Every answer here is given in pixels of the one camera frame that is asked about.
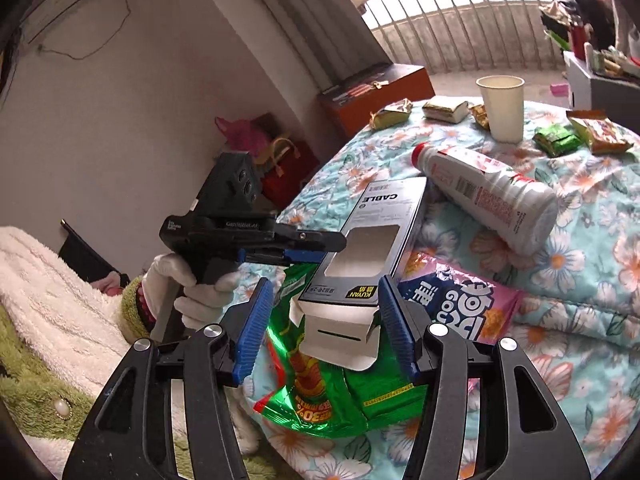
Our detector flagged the green foil snack bag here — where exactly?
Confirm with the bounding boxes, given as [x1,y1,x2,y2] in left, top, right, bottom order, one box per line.
[252,262,428,440]

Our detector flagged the person's left hand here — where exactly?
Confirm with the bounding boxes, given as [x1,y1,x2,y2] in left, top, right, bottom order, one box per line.
[144,252,241,331]

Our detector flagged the floral blanket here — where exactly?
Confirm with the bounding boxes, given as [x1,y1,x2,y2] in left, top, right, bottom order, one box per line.
[240,100,640,480]

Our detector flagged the white bottle red label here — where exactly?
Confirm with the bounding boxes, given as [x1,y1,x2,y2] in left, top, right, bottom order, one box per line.
[410,142,560,256]

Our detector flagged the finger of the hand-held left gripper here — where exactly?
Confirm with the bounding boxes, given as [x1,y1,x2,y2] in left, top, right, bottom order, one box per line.
[237,247,326,267]
[275,225,347,253]

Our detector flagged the white paper cup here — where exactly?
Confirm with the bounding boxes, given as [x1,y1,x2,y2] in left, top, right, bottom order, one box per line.
[476,75,526,144]

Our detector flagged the black and white cardboard box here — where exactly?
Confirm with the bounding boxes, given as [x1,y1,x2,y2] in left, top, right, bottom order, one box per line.
[290,176,428,372]

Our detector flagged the yellow green snack packet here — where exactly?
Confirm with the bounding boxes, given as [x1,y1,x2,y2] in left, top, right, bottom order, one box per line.
[369,99,414,128]

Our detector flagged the gold snack wrapper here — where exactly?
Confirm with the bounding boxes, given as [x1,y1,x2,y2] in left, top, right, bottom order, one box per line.
[422,99,469,125]

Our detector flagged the orange wooden cabinet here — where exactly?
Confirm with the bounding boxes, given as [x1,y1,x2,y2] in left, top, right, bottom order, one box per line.
[317,64,436,138]

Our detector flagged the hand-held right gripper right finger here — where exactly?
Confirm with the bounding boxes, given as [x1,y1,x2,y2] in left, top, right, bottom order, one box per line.
[377,275,581,480]

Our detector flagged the green fuzzy jacket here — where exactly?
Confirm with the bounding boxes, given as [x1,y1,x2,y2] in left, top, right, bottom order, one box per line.
[0,305,116,461]

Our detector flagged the red gift bag yellow handles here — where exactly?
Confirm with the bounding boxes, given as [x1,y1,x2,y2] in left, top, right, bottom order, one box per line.
[257,132,321,208]

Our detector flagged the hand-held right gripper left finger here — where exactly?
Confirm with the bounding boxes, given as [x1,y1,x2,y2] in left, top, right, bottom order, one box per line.
[62,277,275,480]

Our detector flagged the metal window grille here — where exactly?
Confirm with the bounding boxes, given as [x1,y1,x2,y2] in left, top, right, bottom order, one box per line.
[362,0,571,75]

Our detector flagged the dark cloth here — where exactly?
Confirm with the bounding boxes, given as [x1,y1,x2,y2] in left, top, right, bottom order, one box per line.
[57,219,132,288]

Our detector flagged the grey curtain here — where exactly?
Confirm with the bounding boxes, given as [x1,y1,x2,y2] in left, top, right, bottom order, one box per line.
[235,0,393,93]

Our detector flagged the white storage box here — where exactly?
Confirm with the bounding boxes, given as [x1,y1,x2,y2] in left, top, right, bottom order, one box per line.
[562,50,640,111]

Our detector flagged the orange snack packet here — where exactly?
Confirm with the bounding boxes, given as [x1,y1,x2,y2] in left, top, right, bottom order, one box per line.
[566,110,635,156]

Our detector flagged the dark bundle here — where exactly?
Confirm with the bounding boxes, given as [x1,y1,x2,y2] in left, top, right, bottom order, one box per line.
[552,0,618,51]

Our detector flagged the air conditioner power cable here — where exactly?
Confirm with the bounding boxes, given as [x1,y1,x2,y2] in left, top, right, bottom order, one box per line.
[37,0,133,61]

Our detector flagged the pink plastic bag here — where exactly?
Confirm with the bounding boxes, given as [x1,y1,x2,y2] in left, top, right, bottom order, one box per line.
[215,114,281,161]

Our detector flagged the small gold wrapper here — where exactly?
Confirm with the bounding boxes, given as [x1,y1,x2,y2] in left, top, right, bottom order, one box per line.
[469,104,492,131]

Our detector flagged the person's left forearm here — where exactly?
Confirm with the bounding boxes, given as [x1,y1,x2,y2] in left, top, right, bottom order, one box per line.
[0,226,156,396]

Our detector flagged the pink and blue snack bag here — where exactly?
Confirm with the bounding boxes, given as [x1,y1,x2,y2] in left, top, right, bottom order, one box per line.
[397,252,525,348]

